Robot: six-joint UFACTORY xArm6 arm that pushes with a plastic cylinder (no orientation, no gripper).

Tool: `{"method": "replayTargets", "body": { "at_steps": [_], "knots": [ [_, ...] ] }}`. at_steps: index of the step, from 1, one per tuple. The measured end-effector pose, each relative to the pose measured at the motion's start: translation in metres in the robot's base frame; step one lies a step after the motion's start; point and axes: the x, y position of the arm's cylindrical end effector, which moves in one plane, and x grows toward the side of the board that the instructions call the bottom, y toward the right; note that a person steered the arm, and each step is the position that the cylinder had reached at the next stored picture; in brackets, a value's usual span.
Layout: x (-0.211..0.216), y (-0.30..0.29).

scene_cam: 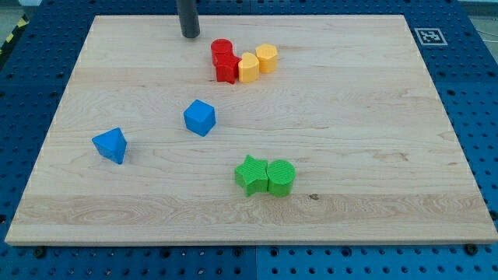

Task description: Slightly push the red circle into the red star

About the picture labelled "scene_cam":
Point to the red circle block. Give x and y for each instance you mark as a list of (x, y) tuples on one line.
[(221, 46)]

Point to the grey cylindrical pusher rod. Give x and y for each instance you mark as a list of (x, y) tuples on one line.
[(188, 16)]

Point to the blue triangle block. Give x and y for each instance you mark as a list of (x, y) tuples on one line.
[(111, 145)]

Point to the green star block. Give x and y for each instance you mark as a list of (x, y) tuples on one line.
[(252, 175)]

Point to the red star block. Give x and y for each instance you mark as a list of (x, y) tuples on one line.
[(226, 66)]

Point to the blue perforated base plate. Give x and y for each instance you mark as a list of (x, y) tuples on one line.
[(33, 81)]

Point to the light wooden board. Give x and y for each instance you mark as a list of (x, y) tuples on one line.
[(351, 105)]

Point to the white fiducial marker tag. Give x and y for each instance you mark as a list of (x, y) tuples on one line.
[(429, 36)]

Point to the blue cube block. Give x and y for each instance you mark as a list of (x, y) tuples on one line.
[(200, 117)]

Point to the yellow hexagon block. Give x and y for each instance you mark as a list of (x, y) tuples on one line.
[(267, 55)]

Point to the green circle block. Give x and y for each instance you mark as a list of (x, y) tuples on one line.
[(281, 174)]

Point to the yellow heart block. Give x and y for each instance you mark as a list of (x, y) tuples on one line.
[(248, 68)]

